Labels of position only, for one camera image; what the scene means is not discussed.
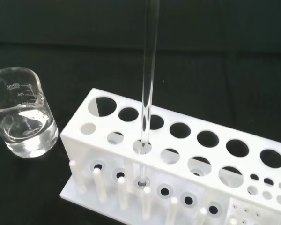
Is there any white test tube rack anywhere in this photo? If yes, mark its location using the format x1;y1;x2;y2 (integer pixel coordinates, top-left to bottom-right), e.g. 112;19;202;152
59;88;281;225

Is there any black bench cloth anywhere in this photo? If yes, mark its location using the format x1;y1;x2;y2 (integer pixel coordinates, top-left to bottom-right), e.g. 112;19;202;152
0;0;281;225

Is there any glass beaker with water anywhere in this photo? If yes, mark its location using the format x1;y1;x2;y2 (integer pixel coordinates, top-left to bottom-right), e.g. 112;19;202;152
0;67;59;158

